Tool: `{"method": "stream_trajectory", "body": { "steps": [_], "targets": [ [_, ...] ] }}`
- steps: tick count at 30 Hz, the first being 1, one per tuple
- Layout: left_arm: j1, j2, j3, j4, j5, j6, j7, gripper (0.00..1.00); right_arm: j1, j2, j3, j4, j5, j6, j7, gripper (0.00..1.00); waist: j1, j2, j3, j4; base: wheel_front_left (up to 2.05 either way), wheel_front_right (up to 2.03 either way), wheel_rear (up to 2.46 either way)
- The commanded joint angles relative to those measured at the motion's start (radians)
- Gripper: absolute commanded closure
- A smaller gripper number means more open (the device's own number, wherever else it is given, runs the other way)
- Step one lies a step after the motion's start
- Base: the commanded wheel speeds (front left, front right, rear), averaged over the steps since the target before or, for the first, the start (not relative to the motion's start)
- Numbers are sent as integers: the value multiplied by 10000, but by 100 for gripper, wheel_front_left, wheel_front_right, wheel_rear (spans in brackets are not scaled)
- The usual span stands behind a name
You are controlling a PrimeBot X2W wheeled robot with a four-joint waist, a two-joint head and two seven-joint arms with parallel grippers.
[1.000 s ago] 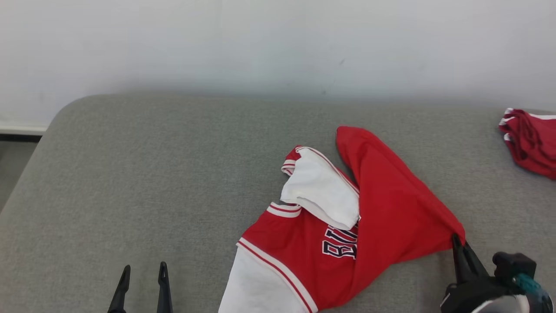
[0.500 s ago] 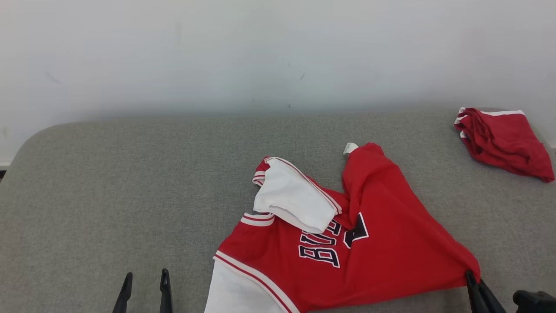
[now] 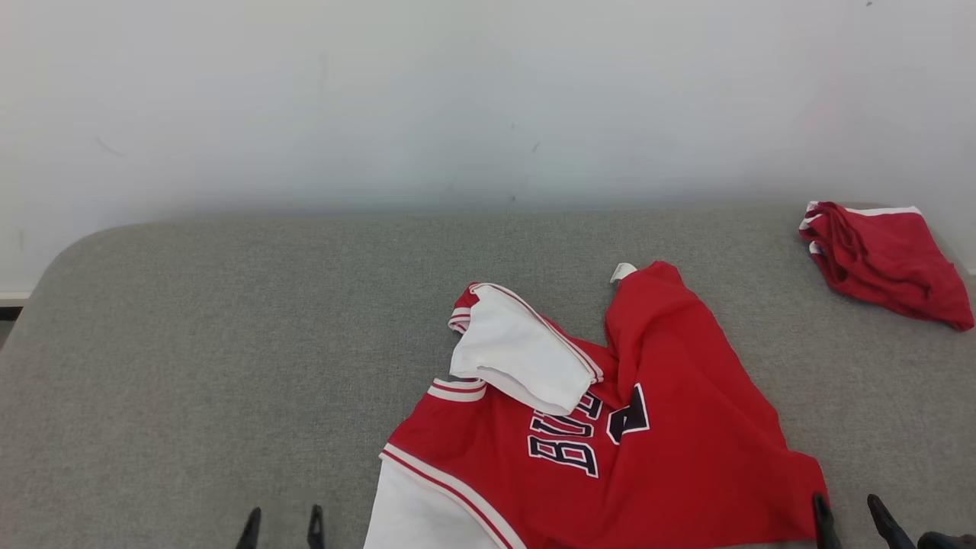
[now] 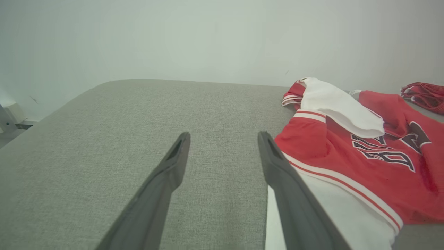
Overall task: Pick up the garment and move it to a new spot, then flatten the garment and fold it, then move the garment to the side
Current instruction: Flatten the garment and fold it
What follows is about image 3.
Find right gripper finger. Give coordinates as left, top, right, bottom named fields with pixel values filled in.
left=811, top=493, right=840, bottom=549
left=866, top=493, right=917, bottom=549

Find red white basketball jersey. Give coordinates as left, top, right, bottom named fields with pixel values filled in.
left=364, top=261, right=830, bottom=549

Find red basketball shorts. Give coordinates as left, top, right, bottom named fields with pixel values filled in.
left=798, top=201, right=976, bottom=333

